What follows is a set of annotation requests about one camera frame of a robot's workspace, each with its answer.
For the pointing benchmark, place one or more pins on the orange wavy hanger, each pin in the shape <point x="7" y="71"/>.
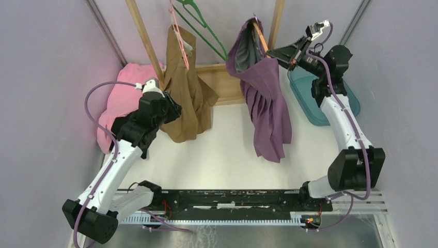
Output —
<point x="260" y="35"/>

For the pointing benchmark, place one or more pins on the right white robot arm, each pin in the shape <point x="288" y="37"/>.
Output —
<point x="356" y="169"/>

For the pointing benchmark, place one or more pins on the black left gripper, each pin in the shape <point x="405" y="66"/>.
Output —
<point x="175" y="109"/>

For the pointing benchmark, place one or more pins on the pink garment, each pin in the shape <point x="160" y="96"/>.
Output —
<point x="123" y="99"/>

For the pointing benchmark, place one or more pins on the purple garment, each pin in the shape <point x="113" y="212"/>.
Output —
<point x="260" y="86"/>

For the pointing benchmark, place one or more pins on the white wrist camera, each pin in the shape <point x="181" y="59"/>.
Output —
<point x="315" y="30"/>
<point x="151" y="85"/>

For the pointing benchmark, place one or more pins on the teal plastic bin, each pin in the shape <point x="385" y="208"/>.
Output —
<point x="304" y="82"/>

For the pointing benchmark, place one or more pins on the green hanger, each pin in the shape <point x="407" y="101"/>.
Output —
<point x="191" y="14"/>

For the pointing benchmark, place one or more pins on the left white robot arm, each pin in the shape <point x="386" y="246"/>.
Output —
<point x="96" y="214"/>

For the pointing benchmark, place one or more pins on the wooden clothes rack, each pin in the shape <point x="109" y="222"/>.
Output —
<point x="215" y="75"/>

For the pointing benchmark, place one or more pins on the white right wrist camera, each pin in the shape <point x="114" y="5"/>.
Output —
<point x="315" y="30"/>

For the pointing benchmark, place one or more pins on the black garment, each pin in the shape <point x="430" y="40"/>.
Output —
<point x="117" y="125"/>

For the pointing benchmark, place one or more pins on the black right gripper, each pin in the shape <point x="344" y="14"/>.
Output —
<point x="291" y="56"/>

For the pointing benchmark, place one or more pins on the pink thin hanger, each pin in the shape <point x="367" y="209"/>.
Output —
<point x="177" y="32"/>

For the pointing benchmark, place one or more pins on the tan brown pleated skirt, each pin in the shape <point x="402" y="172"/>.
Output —
<point x="188" y="90"/>

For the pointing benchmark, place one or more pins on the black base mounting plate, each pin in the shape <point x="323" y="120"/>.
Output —
<point x="235" y="205"/>

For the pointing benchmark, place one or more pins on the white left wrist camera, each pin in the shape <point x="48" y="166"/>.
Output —
<point x="151" y="85"/>

